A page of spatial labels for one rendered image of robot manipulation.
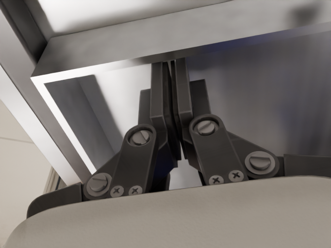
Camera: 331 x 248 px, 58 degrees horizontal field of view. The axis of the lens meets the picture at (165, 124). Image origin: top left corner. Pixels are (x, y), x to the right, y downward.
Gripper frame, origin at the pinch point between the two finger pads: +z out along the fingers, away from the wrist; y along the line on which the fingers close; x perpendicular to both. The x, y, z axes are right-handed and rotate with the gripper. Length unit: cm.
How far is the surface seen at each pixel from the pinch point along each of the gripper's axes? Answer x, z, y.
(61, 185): -39, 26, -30
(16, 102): -1.2, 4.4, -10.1
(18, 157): -99, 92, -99
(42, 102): -0.1, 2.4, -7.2
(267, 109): -5.0, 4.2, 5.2
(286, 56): -1.2, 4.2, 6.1
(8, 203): -140, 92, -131
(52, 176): -38, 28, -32
